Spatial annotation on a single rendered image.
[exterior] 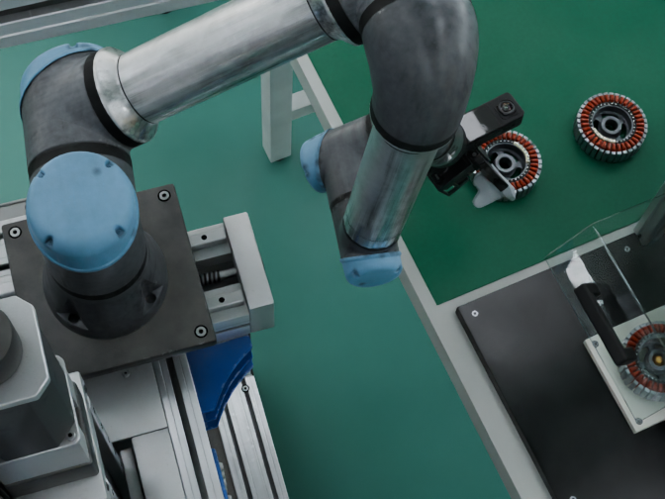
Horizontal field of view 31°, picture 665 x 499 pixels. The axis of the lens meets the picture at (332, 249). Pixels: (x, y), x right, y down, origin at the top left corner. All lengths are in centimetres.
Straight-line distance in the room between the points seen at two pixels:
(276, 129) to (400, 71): 143
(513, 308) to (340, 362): 82
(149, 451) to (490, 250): 63
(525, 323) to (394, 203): 49
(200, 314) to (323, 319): 112
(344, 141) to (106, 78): 36
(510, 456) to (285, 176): 116
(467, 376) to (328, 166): 41
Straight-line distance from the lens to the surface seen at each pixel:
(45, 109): 138
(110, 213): 130
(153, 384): 156
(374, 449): 251
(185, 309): 149
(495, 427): 176
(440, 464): 251
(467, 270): 184
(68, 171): 132
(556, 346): 180
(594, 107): 197
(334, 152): 156
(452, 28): 118
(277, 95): 248
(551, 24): 208
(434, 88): 118
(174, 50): 132
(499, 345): 178
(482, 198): 178
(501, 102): 171
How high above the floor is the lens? 242
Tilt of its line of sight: 66 degrees down
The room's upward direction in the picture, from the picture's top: 6 degrees clockwise
